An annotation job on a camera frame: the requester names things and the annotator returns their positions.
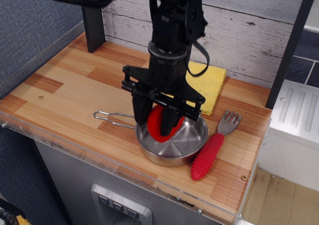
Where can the silver button panel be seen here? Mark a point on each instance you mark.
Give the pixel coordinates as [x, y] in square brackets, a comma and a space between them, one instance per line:
[115, 209]

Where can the stainless steel pot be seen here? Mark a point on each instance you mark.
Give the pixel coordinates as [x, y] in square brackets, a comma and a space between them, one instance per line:
[180, 149]

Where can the white toy sink unit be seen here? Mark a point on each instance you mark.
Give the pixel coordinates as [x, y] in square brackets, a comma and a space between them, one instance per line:
[290, 148]

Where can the yellow folded cloth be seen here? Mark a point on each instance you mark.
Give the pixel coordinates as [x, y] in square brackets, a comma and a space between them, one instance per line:
[208, 85]

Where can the red-handled metal fork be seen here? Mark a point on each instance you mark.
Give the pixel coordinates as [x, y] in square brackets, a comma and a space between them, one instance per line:
[207, 155]

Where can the dark grey right post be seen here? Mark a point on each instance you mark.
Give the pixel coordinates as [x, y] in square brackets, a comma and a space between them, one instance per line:
[297, 30]

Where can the grey toy cabinet front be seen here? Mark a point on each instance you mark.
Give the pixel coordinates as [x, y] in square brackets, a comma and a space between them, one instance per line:
[73, 179]

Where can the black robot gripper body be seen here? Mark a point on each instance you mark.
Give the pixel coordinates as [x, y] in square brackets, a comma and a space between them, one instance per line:
[166, 79]

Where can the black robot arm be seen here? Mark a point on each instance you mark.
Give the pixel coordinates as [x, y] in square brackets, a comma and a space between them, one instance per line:
[177, 26]

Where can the dark grey post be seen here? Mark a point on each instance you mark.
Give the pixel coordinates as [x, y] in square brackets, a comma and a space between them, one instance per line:
[297, 30]
[94, 27]

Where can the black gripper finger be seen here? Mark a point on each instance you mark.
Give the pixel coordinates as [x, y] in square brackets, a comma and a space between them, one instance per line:
[172, 119]
[142, 105]

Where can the red toy tomato half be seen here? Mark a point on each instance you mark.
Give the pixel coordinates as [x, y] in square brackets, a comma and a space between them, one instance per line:
[154, 123]

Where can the dark grey left post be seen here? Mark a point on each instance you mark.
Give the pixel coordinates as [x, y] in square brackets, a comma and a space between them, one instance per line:
[94, 27]

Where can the yellow object bottom left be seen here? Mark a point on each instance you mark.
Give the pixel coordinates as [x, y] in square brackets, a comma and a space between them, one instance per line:
[22, 221]

